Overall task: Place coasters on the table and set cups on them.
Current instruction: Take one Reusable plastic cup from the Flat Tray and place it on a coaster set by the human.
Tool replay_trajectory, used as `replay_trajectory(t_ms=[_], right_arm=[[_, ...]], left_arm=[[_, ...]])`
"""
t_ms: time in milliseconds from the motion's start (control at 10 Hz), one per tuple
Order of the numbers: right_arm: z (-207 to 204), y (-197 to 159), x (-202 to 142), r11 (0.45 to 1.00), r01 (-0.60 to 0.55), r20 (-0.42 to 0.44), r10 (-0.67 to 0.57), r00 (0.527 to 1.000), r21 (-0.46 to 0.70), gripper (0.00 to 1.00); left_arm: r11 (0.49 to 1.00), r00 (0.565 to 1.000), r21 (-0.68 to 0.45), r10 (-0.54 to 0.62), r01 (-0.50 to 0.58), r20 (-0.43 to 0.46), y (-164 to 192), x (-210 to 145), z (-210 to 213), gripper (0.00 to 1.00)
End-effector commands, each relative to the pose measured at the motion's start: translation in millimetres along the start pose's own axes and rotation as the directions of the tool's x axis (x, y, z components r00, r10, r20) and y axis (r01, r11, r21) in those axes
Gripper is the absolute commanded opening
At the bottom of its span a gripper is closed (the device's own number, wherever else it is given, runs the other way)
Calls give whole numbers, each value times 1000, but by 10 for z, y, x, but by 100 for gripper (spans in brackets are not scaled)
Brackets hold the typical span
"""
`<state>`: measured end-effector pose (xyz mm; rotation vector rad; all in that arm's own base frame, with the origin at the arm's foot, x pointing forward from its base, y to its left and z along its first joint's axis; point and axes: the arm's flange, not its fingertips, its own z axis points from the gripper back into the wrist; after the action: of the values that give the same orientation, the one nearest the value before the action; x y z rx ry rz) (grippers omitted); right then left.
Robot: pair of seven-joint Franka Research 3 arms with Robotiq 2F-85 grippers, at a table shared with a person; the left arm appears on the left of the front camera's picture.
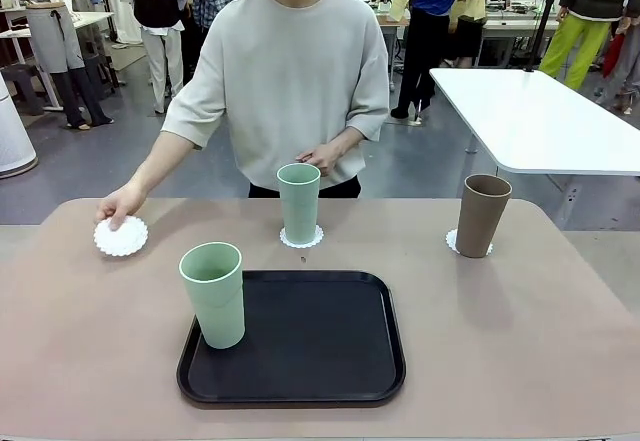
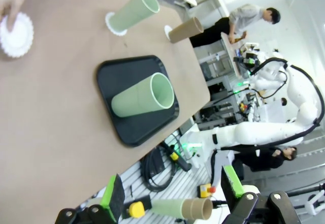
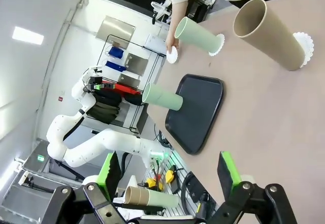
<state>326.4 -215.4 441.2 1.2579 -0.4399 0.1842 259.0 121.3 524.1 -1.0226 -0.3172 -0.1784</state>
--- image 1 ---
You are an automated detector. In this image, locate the person's right hand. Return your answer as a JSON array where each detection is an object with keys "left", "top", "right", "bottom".
[{"left": 95, "top": 191, "right": 146, "bottom": 232}]

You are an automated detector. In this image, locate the person's left hand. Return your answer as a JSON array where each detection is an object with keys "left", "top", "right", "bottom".
[{"left": 294, "top": 143, "right": 341, "bottom": 176}]

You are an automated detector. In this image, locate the white scalloped paper coaster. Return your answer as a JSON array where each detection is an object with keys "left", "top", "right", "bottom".
[
  {"left": 445, "top": 228, "right": 495, "bottom": 257},
  {"left": 278, "top": 225, "right": 325, "bottom": 250},
  {"left": 93, "top": 214, "right": 150, "bottom": 258}
]

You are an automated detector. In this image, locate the mint green plastic cup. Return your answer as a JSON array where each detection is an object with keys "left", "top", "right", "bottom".
[
  {"left": 276, "top": 162, "right": 322, "bottom": 246},
  {"left": 178, "top": 241, "right": 247, "bottom": 351}
]

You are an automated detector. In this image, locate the brown plastic cup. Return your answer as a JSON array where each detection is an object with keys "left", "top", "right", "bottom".
[{"left": 454, "top": 173, "right": 513, "bottom": 260}]

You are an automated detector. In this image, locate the person's right forearm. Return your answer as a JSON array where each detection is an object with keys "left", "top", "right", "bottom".
[{"left": 122, "top": 130, "right": 194, "bottom": 202}]

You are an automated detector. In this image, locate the person's left forearm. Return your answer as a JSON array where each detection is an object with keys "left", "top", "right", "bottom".
[{"left": 327, "top": 126, "right": 365, "bottom": 160}]

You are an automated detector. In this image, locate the person in beige sweater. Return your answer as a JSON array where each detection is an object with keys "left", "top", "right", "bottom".
[{"left": 160, "top": 0, "right": 391, "bottom": 199}]

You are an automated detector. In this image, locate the white cylindrical air purifier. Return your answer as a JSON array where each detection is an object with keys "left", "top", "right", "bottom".
[{"left": 0, "top": 71, "right": 39, "bottom": 178}]

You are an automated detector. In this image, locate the grey plastic stool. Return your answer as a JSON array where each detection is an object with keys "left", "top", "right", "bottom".
[{"left": 2, "top": 64, "right": 45, "bottom": 116}]

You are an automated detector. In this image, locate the mannequin in grey shorts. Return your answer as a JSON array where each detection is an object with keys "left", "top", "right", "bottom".
[{"left": 24, "top": 3, "right": 115, "bottom": 131}]

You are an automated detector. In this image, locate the white background desk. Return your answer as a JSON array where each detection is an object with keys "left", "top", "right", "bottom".
[{"left": 0, "top": 8, "right": 117, "bottom": 112}]

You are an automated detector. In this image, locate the black plastic tray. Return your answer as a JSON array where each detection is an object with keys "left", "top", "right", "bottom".
[{"left": 176, "top": 269, "right": 407, "bottom": 410}]

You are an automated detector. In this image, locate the white folding table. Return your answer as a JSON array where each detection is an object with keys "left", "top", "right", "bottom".
[{"left": 428, "top": 66, "right": 640, "bottom": 178}]

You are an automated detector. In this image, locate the long background workbench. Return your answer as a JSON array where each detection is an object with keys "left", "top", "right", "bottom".
[{"left": 374, "top": 8, "right": 561, "bottom": 70}]

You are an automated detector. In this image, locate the black tripod pole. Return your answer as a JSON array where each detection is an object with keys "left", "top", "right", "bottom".
[{"left": 523, "top": 0, "right": 569, "bottom": 73}]

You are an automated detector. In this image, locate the person in neon green trousers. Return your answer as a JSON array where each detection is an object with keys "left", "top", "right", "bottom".
[{"left": 538, "top": 0, "right": 631, "bottom": 91}]

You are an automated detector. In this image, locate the person in grey trousers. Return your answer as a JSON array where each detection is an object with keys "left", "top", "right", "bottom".
[{"left": 595, "top": 0, "right": 640, "bottom": 115}]

